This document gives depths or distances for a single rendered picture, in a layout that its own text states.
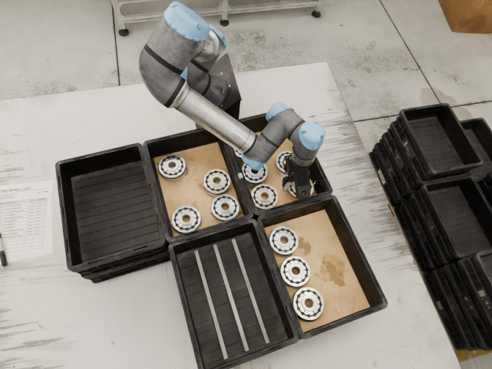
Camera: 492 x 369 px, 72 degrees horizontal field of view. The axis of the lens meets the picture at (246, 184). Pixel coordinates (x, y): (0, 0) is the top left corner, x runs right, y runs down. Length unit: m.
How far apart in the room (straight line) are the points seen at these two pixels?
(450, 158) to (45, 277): 1.99
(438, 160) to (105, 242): 1.69
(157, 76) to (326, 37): 2.43
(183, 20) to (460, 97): 2.66
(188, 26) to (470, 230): 1.74
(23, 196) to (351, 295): 1.30
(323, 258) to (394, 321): 0.37
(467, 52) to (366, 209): 2.42
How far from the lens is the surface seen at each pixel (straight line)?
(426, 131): 2.19
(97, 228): 1.31
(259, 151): 1.06
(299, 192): 1.15
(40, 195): 1.59
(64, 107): 1.80
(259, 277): 1.20
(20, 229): 1.56
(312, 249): 1.26
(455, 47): 3.68
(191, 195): 1.29
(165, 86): 0.97
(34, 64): 3.13
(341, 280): 1.26
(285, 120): 1.05
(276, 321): 1.19
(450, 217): 2.12
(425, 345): 1.49
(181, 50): 0.95
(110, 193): 1.35
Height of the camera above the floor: 2.00
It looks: 63 degrees down
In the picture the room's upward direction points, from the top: 9 degrees clockwise
